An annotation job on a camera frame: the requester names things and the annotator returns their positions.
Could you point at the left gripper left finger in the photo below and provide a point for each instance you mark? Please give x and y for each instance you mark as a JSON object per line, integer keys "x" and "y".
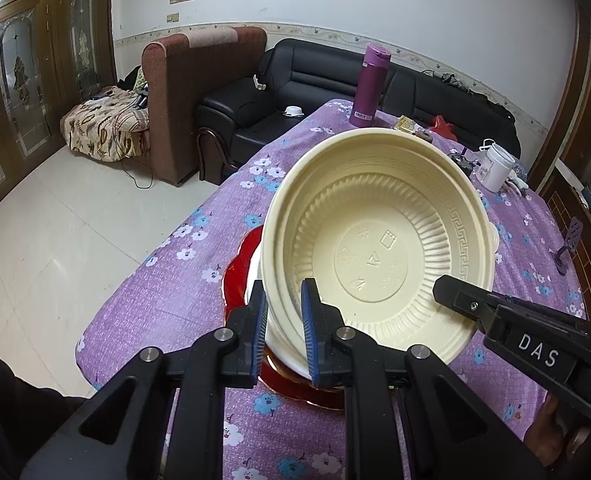
{"x": 248, "y": 323}

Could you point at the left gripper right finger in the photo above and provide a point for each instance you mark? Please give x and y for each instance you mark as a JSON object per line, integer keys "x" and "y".
{"x": 328, "y": 365}

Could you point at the large red glass plate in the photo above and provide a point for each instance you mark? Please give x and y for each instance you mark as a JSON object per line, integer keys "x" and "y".
{"x": 277, "y": 377}

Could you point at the beige plastic ribbed bowl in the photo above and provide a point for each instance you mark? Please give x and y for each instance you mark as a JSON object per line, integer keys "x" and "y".
{"x": 375, "y": 217}

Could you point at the purple floral tablecloth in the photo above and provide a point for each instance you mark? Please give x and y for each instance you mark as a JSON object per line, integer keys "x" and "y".
{"x": 175, "y": 296}

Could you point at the white cloth gloves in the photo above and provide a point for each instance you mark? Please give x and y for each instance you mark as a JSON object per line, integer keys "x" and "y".
{"x": 517, "y": 183}

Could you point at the white plastic jar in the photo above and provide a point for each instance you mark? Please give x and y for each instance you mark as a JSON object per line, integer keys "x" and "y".
{"x": 495, "y": 166}

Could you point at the black leather sofa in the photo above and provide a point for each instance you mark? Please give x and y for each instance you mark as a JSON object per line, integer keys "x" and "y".
{"x": 234, "y": 122}

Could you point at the patterned blanket bundle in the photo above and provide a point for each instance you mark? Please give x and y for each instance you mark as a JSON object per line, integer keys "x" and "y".
{"x": 109, "y": 128}

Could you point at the purple thermos bottle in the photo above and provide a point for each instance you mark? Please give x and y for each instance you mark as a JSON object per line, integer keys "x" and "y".
{"x": 371, "y": 80}

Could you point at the brown fabric armchair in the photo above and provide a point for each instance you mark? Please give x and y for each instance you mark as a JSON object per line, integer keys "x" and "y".
{"x": 180, "y": 70}

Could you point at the wooden glass-door cabinet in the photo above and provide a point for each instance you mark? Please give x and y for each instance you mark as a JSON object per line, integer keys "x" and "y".
{"x": 54, "y": 54}

